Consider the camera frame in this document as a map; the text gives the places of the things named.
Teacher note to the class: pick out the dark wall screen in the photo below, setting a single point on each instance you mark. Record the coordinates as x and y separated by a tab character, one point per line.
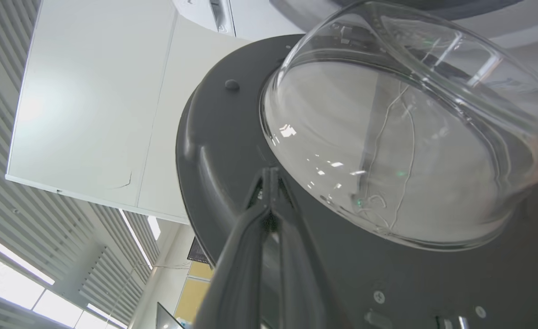
197	252

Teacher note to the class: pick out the dark monitor corner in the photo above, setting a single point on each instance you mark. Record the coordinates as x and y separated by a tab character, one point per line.
166	318

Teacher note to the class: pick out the yellow wall panel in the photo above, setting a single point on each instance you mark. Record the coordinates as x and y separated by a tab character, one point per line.
192	297

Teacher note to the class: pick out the white washing machine body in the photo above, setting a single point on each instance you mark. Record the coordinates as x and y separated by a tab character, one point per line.
104	109

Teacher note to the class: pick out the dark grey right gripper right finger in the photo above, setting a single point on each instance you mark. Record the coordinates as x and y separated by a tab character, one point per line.
303	274

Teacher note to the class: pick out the washing machine door with glass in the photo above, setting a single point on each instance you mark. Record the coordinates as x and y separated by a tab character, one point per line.
387	183

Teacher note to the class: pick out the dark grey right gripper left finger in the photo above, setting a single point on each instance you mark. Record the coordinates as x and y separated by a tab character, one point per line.
237	274

